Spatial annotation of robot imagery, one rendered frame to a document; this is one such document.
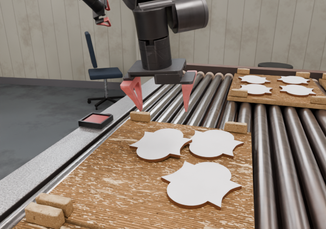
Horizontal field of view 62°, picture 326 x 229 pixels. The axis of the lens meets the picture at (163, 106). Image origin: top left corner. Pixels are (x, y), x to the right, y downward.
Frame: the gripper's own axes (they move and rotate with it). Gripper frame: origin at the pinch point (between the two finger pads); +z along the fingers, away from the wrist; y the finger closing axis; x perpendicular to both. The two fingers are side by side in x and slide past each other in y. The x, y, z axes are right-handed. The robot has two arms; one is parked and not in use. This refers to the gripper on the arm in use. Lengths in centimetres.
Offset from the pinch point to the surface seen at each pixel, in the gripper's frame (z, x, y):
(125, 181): 9.3, 12.3, 5.7
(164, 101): 19.9, -39.5, 11.1
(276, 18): 63, -357, -69
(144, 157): 9.9, 4.7, 4.2
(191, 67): 28, -94, 9
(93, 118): 13.3, -16.3, 27.4
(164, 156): 10.2, 3.7, 0.1
